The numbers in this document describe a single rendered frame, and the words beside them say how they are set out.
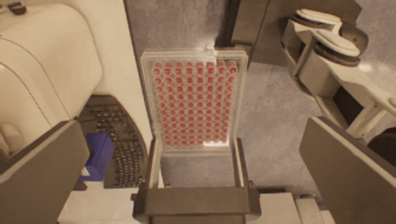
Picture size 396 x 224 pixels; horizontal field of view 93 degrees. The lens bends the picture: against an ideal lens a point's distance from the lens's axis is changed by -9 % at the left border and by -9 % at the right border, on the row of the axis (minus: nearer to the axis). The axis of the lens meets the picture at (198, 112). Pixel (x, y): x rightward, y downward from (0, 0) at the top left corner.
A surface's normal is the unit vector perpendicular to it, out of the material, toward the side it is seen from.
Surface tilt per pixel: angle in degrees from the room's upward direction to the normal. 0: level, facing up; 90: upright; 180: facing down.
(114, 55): 0
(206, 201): 78
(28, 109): 50
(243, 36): 0
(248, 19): 0
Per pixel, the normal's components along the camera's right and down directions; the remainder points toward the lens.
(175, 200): 0.00, -0.60
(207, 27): 0.01, 0.65
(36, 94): 0.95, 0.19
